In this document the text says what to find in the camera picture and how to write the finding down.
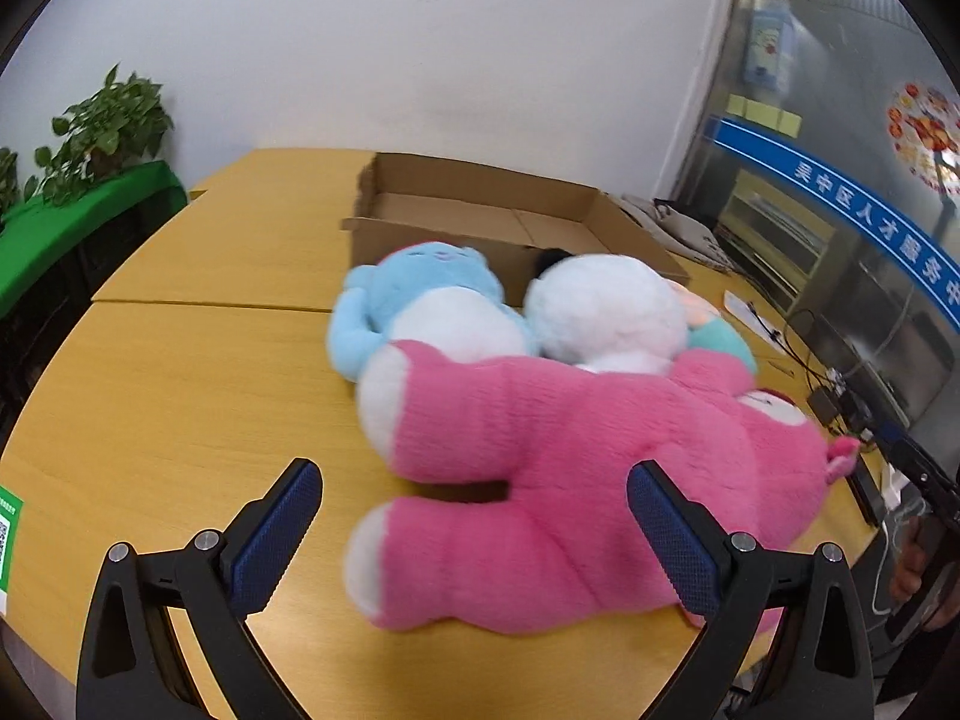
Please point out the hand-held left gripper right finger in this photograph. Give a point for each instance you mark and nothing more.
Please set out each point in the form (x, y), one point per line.
(675, 547)

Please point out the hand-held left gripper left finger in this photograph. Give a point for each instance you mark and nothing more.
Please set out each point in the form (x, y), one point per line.
(277, 532)

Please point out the pink plush bear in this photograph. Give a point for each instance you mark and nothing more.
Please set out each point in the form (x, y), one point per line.
(562, 450)

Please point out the pink pig plush teal shirt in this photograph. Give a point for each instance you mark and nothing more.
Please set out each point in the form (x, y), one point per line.
(724, 345)

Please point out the white plush panda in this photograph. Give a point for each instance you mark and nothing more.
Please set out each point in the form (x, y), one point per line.
(600, 307)

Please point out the light blue plush toy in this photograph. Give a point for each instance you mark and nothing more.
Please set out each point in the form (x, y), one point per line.
(427, 277)

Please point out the cardboard box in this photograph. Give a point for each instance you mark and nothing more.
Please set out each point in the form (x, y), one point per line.
(450, 202)

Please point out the person's right hand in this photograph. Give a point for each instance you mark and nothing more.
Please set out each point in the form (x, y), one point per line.
(909, 570)

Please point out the black flat device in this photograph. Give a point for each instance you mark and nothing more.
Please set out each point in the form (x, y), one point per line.
(866, 491)

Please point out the black power adapter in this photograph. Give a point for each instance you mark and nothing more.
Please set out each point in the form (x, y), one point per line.
(826, 405)

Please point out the white paper envelope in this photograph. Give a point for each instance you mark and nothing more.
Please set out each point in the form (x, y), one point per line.
(750, 322)

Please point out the green table sticker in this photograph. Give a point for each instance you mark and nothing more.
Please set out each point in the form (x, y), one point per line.
(9, 540)

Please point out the blue door sign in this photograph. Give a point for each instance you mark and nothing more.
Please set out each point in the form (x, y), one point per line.
(825, 187)

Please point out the grey cloth bag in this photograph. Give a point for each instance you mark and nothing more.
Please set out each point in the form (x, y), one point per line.
(682, 229)

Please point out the round red door sticker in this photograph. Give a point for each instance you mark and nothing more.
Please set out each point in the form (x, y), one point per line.
(926, 135)

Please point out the yellow sticky note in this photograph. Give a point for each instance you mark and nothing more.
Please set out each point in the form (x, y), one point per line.
(790, 124)
(763, 114)
(736, 106)

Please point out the small green potted plant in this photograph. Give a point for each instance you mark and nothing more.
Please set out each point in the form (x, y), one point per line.
(7, 180)

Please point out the blue door poster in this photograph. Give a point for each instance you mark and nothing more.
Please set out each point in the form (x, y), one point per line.
(769, 45)

